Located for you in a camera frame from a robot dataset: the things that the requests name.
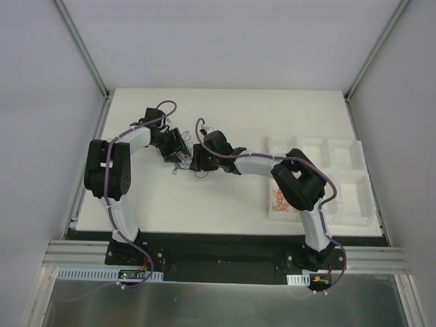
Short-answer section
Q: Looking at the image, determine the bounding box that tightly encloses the right white cable duct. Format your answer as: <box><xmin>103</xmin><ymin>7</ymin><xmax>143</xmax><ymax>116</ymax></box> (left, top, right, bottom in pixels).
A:
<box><xmin>286</xmin><ymin>273</ymin><xmax>311</xmax><ymax>287</ymax></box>

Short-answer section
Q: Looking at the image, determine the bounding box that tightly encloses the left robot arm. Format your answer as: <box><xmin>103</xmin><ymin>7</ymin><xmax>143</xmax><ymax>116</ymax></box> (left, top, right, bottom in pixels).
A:
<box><xmin>84</xmin><ymin>100</ymin><xmax>191</xmax><ymax>265</ymax></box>

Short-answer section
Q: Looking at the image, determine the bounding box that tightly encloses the aluminium frame post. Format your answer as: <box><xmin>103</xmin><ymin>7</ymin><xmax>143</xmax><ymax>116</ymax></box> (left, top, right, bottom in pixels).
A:
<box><xmin>344</xmin><ymin>0</ymin><xmax>412</xmax><ymax>103</ymax></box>
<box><xmin>51</xmin><ymin>0</ymin><xmax>110</xmax><ymax>98</ymax></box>

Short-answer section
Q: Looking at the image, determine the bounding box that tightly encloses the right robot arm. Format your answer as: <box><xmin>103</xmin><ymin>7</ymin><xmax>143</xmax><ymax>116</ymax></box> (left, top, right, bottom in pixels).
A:
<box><xmin>191</xmin><ymin>128</ymin><xmax>334</xmax><ymax>272</ymax></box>

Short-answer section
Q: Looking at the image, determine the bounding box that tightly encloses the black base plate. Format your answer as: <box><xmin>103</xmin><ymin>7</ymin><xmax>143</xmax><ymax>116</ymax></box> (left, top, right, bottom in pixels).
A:
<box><xmin>104</xmin><ymin>232</ymin><xmax>346</xmax><ymax>285</ymax></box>

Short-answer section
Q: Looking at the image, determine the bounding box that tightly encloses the white compartment tray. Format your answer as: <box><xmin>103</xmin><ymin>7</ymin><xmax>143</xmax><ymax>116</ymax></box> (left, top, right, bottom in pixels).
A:
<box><xmin>266</xmin><ymin>136</ymin><xmax>376</xmax><ymax>227</ymax></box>

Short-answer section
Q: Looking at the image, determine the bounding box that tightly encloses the left aluminium frame post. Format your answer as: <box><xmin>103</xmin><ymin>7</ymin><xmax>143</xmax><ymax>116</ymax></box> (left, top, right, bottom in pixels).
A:
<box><xmin>51</xmin><ymin>0</ymin><xmax>110</xmax><ymax>98</ymax></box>

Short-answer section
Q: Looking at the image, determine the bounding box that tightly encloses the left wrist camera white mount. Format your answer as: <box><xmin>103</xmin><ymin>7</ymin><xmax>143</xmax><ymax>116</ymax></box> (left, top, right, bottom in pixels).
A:
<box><xmin>138</xmin><ymin>108</ymin><xmax>167</xmax><ymax>126</ymax></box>

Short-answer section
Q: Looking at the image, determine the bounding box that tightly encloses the coloured cable bundle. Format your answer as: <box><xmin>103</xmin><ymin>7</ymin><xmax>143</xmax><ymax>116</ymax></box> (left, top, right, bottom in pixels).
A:
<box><xmin>168</xmin><ymin>131</ymin><xmax>208</xmax><ymax>180</ymax></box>

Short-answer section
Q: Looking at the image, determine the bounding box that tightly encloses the white cable duct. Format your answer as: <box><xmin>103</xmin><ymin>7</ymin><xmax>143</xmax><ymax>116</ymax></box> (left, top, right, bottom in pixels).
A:
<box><xmin>286</xmin><ymin>273</ymin><xmax>311</xmax><ymax>287</ymax></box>
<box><xmin>58</xmin><ymin>268</ymin><xmax>164</xmax><ymax>283</ymax></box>

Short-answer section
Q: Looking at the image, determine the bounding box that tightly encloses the orange cable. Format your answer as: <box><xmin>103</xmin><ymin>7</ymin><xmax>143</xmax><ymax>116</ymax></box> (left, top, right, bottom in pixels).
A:
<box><xmin>270</xmin><ymin>185</ymin><xmax>296</xmax><ymax>214</ymax></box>

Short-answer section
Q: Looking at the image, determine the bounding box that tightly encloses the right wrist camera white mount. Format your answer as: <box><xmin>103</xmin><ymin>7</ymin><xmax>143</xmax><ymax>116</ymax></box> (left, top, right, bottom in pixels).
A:
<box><xmin>200</xmin><ymin>123</ymin><xmax>215</xmax><ymax>136</ymax></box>

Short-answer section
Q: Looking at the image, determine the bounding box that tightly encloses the right aluminium frame post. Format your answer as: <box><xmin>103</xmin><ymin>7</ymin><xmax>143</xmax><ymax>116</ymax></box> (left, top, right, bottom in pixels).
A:
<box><xmin>344</xmin><ymin>0</ymin><xmax>412</xmax><ymax>103</ymax></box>

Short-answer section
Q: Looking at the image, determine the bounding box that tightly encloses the left white cable duct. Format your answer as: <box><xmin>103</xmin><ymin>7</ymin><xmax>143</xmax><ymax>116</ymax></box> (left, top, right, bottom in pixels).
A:
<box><xmin>58</xmin><ymin>268</ymin><xmax>164</xmax><ymax>283</ymax></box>

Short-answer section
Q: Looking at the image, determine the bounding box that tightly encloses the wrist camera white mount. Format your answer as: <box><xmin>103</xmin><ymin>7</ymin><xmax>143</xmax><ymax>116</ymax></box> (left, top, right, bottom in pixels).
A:
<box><xmin>200</xmin><ymin>123</ymin><xmax>215</xmax><ymax>136</ymax></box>
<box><xmin>138</xmin><ymin>108</ymin><xmax>167</xmax><ymax>126</ymax></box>

